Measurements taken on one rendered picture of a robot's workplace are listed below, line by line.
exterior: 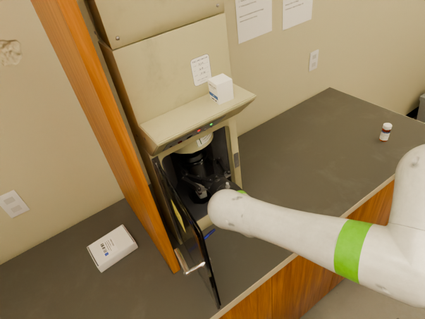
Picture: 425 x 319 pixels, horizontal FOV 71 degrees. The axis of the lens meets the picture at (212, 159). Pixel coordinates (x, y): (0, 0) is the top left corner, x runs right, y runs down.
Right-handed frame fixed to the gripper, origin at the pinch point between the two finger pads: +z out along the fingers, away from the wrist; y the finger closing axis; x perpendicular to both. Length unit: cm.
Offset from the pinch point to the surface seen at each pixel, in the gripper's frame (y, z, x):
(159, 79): 8.7, -10.6, -40.7
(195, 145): 1.5, -8.2, -13.6
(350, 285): -70, -38, 120
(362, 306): -65, -50, 120
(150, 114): 13.9, -10.6, -32.3
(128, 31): 13, -11, -54
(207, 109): 0.3, -18.0, -31.0
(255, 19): -60, 34, -31
